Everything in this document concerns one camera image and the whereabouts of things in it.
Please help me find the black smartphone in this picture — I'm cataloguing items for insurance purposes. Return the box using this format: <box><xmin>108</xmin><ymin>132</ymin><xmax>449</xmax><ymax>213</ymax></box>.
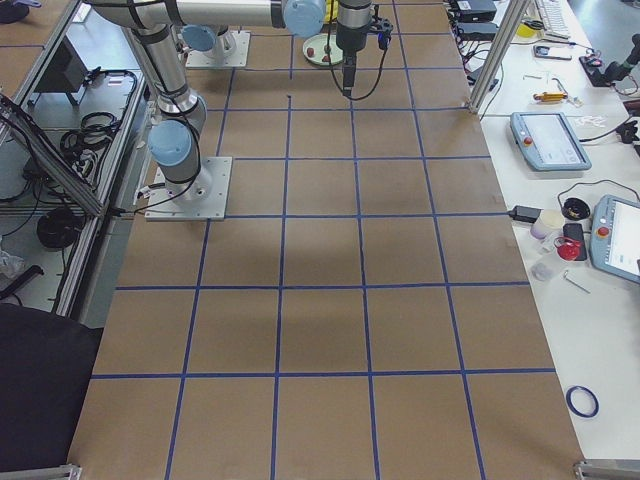
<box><xmin>563</xmin><ymin>222</ymin><xmax>588</xmax><ymax>261</ymax></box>

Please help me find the yellow banana bunch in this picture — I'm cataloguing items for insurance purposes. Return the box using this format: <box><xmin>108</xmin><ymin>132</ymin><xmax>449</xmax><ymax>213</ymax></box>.
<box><xmin>323</xmin><ymin>0</ymin><xmax>339</xmax><ymax>24</ymax></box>

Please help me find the upper teach pendant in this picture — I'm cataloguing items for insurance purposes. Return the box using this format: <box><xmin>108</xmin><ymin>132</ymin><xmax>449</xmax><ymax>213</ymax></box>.
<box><xmin>510</xmin><ymin>112</ymin><xmax>592</xmax><ymax>171</ymax></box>

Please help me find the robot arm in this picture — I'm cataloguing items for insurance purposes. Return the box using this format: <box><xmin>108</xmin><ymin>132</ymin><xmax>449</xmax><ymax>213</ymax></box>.
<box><xmin>89</xmin><ymin>1</ymin><xmax>393</xmax><ymax>98</ymax></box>
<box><xmin>123</xmin><ymin>25</ymin><xmax>206</xmax><ymax>199</ymax></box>

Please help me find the blue tape roll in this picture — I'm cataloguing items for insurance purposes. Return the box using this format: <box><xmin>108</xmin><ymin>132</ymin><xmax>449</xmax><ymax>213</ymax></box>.
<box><xmin>565</xmin><ymin>385</ymin><xmax>600</xmax><ymax>419</ymax></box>

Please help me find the black office chair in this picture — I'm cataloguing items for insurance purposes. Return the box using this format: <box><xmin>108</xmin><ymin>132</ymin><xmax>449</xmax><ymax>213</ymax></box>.
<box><xmin>1</xmin><ymin>303</ymin><xmax>103</xmax><ymax>472</ymax></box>

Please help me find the teach pendant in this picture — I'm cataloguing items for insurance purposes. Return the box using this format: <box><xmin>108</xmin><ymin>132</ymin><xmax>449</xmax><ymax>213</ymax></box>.
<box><xmin>589</xmin><ymin>195</ymin><xmax>640</xmax><ymax>284</ymax></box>
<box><xmin>510</xmin><ymin>112</ymin><xmax>592</xmax><ymax>171</ymax></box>

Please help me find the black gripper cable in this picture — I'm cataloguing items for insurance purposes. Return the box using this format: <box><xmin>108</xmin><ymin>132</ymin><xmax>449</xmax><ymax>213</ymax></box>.
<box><xmin>327</xmin><ymin>4</ymin><xmax>394</xmax><ymax>101</ymax></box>

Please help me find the black round dish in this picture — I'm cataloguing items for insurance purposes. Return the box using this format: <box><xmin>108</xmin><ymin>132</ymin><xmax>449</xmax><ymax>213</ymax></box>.
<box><xmin>561</xmin><ymin>197</ymin><xmax>591</xmax><ymax>221</ymax></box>

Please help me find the white round container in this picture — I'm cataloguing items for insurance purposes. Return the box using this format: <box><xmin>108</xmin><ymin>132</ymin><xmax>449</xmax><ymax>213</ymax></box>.
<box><xmin>530</xmin><ymin>209</ymin><xmax>565</xmax><ymax>240</ymax></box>

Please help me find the light green plate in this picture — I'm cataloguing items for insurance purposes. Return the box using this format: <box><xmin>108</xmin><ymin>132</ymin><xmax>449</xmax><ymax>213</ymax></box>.
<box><xmin>302</xmin><ymin>33</ymin><xmax>343</xmax><ymax>67</ymax></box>

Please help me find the white keyboard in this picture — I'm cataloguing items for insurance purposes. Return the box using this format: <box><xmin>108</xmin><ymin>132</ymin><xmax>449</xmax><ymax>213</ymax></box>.
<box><xmin>533</xmin><ymin>0</ymin><xmax>571</xmax><ymax>40</ymax></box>

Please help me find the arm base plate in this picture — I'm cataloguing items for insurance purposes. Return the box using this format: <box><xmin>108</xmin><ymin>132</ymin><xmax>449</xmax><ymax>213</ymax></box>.
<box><xmin>143</xmin><ymin>157</ymin><xmax>233</xmax><ymax>221</ymax></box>
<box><xmin>182</xmin><ymin>25</ymin><xmax>251</xmax><ymax>70</ymax></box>

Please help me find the aluminium side frame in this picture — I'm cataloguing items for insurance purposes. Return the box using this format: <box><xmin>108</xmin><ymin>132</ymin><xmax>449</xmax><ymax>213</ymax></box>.
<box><xmin>1</xmin><ymin>1</ymin><xmax>145</xmax><ymax>315</ymax></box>

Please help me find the black power adapter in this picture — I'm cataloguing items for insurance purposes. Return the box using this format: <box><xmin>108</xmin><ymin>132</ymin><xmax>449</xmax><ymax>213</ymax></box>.
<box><xmin>507</xmin><ymin>205</ymin><xmax>542</xmax><ymax>224</ymax></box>

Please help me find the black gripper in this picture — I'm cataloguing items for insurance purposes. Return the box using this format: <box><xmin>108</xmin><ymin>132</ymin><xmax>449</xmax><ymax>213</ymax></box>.
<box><xmin>342</xmin><ymin>49</ymin><xmax>357</xmax><ymax>90</ymax></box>

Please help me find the red emergency stop button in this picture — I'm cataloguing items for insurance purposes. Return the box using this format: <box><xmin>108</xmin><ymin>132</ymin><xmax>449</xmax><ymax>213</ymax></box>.
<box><xmin>554</xmin><ymin>237</ymin><xmax>579</xmax><ymax>261</ymax></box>

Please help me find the yellow handled tool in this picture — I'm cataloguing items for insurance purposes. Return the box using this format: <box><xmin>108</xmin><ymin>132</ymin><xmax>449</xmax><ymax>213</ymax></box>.
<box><xmin>533</xmin><ymin>92</ymin><xmax>568</xmax><ymax>104</ymax></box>

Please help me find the aluminium frame post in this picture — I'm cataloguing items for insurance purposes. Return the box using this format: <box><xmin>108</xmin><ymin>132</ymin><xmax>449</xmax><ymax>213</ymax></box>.
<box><xmin>467</xmin><ymin>0</ymin><xmax>529</xmax><ymax>113</ymax></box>

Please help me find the lower teach pendant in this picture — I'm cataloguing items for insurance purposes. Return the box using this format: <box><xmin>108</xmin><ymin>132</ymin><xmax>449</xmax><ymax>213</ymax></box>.
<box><xmin>589</xmin><ymin>195</ymin><xmax>640</xmax><ymax>284</ymax></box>

